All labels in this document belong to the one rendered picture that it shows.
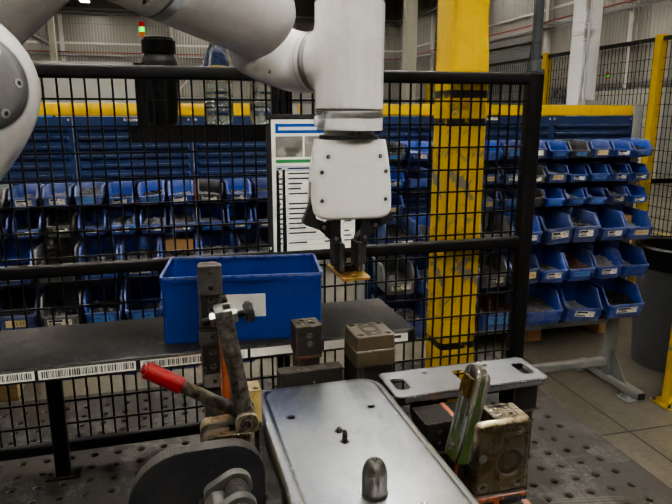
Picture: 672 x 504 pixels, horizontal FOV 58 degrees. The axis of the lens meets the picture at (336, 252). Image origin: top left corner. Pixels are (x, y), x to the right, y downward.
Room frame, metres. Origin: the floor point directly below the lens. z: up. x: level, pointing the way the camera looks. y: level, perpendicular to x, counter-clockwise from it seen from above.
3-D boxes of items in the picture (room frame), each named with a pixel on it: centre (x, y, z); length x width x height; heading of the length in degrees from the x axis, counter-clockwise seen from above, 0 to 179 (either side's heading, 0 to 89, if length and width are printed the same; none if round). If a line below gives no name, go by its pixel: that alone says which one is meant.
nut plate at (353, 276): (0.77, -0.02, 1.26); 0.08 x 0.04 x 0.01; 16
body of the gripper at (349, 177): (0.77, -0.02, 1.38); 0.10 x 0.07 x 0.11; 106
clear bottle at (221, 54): (1.37, 0.26, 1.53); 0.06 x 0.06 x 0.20
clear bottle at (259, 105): (1.39, 0.16, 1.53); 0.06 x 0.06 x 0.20
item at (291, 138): (1.33, 0.04, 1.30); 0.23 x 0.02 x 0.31; 106
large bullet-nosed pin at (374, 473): (0.65, -0.05, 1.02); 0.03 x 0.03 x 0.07
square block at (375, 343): (1.07, -0.06, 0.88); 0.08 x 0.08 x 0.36; 16
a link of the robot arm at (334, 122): (0.77, -0.01, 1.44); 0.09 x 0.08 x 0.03; 106
